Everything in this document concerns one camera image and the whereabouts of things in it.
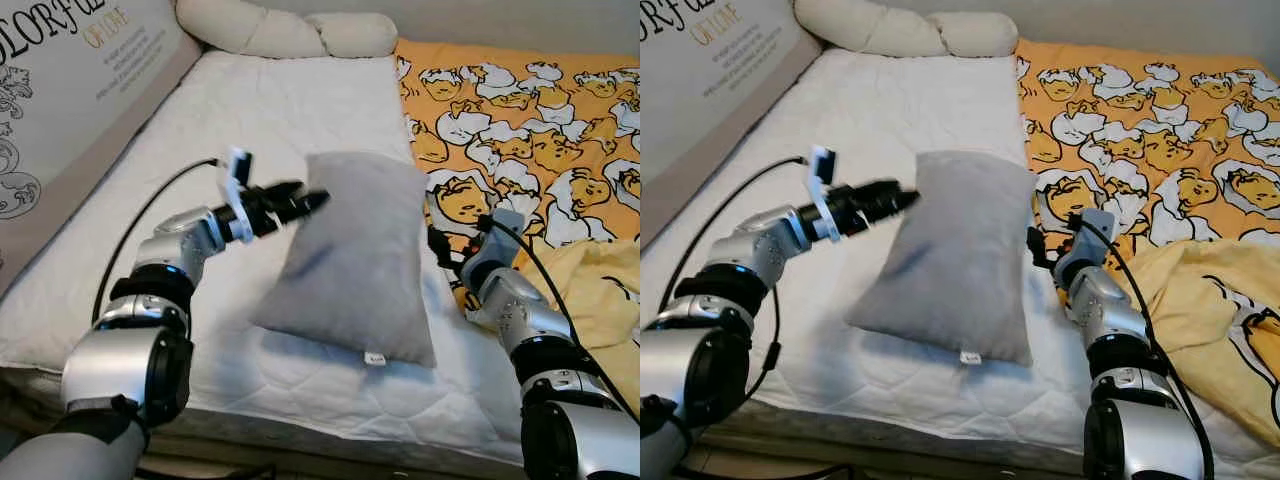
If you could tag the cream long bolster pillow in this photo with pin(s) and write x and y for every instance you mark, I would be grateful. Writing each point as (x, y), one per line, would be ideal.
(880, 30)
(260, 30)

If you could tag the orange duck print sheet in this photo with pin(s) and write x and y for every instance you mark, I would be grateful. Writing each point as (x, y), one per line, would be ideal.
(1130, 110)
(520, 110)

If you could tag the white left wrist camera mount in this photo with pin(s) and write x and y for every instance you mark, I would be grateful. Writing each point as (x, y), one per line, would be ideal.
(236, 195)
(822, 195)

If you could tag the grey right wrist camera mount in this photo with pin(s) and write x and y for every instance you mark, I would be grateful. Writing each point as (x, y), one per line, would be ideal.
(1095, 235)
(505, 235)

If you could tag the grey pillow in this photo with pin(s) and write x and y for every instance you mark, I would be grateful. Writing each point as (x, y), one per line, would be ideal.
(950, 260)
(350, 260)

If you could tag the white quilted mattress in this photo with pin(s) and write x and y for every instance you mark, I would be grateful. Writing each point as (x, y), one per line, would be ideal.
(880, 110)
(250, 110)

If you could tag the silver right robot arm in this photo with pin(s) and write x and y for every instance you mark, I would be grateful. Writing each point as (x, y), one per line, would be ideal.
(520, 310)
(1110, 310)

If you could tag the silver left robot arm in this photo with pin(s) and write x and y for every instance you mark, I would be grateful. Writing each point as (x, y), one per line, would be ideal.
(120, 360)
(700, 360)

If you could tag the printed white headboard panel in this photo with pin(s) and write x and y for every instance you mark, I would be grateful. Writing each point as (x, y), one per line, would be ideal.
(700, 80)
(80, 90)

